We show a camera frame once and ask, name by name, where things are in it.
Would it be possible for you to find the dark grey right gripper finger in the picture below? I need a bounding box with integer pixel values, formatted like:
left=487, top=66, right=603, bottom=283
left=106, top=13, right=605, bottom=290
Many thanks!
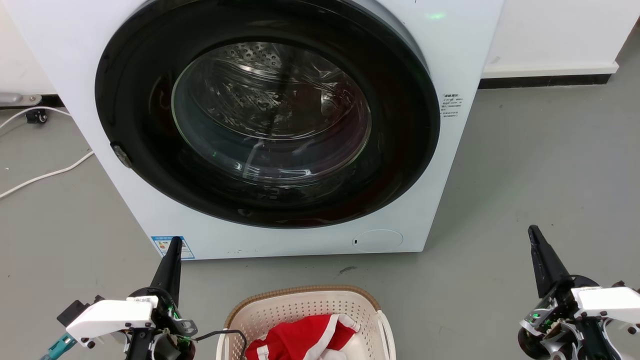
left=528, top=225, right=572, bottom=300

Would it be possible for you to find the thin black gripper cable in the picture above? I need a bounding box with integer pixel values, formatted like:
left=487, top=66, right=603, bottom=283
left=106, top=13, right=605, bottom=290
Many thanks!
left=192, top=328, right=249, bottom=360

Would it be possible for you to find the round white filter cover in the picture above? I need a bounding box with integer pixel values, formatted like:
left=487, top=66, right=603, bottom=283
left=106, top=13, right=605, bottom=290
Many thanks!
left=352, top=229, right=404, bottom=253

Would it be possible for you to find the blue energy label sticker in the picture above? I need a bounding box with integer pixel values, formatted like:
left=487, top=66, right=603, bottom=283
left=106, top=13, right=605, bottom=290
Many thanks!
left=151, top=235, right=195, bottom=260

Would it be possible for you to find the grey washer door latch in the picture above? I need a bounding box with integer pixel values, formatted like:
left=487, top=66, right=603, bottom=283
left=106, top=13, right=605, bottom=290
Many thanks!
left=110, top=142, right=134, bottom=170

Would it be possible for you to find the black baseboard strip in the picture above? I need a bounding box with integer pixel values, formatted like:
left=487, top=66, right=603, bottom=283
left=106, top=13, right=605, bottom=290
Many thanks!
left=477, top=73, right=614, bottom=90

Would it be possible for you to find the small text sticker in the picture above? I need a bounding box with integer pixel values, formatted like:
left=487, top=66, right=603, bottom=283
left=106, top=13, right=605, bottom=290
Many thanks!
left=441, top=93, right=465, bottom=119

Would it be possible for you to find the teal cable connector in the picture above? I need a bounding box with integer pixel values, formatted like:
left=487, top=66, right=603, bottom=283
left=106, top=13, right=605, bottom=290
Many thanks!
left=40, top=333, right=79, bottom=360

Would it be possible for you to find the black round washer door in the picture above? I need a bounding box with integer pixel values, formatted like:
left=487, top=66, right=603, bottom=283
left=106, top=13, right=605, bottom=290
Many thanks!
left=95, top=0, right=441, bottom=229

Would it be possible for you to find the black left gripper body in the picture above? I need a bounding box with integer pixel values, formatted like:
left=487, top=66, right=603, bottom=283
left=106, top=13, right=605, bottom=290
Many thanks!
left=124, top=287, right=199, bottom=360

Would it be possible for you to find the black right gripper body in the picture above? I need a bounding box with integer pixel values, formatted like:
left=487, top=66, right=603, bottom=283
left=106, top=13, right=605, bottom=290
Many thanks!
left=517, top=275, right=621, bottom=360

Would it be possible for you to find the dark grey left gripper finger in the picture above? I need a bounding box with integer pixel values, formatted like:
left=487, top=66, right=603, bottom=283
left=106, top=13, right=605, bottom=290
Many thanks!
left=149, top=236, right=184, bottom=304

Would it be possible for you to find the grey metal bar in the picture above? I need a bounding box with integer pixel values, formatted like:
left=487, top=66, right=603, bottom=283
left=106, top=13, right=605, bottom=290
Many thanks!
left=0, top=92, right=43, bottom=107

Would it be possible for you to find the white front-load washing machine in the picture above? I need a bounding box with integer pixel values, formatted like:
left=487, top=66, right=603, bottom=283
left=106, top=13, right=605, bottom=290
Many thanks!
left=5, top=0, right=506, bottom=261

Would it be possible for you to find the red and white garment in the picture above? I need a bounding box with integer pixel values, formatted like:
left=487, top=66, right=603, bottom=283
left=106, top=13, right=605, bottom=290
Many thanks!
left=244, top=313, right=361, bottom=360

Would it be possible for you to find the cream perforated laundry basket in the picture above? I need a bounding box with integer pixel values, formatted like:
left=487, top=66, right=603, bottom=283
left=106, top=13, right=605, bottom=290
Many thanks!
left=216, top=285, right=397, bottom=360

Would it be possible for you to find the white floor cable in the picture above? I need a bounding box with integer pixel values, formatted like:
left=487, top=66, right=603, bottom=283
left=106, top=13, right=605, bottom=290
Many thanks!
left=0, top=150, right=95, bottom=199
left=0, top=105, right=71, bottom=131

